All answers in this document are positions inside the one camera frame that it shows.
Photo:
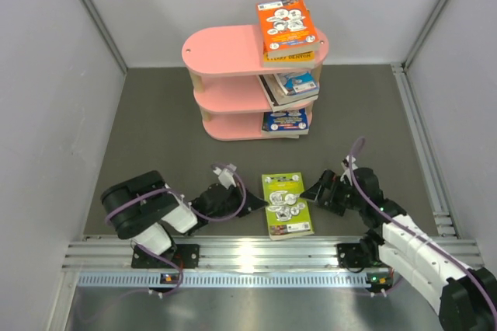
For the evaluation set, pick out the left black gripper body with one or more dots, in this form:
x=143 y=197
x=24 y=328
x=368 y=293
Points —
x=233 y=203

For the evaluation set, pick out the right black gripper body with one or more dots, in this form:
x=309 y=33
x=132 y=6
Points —
x=342 y=196

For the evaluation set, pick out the lime green treehouse book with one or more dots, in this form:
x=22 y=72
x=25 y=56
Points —
x=287 y=213

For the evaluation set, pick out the purple treehouse book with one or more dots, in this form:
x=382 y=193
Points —
x=279 y=136

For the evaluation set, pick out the dark blue treehouse book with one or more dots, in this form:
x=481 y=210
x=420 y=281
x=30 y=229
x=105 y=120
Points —
x=285 y=123

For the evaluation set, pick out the blue 26-storey treehouse book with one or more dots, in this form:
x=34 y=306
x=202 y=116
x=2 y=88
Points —
x=296 y=83

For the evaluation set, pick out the dark tale of two cities book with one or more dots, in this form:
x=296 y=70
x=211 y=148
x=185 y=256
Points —
x=279 y=100

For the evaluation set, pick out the yellow 130-storey treehouse book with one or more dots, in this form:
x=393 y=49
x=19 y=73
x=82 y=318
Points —
x=302 y=61

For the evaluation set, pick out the orange 78-storey treehouse book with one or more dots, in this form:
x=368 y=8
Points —
x=287 y=28

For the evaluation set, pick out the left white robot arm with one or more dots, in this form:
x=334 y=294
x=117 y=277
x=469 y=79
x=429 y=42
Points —
x=139 y=208

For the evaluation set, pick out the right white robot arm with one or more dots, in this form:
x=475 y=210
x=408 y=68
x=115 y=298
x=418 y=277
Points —
x=462 y=297

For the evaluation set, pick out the pink three-tier shelf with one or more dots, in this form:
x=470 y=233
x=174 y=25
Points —
x=223 y=64

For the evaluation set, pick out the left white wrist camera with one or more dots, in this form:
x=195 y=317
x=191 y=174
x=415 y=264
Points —
x=225 y=174

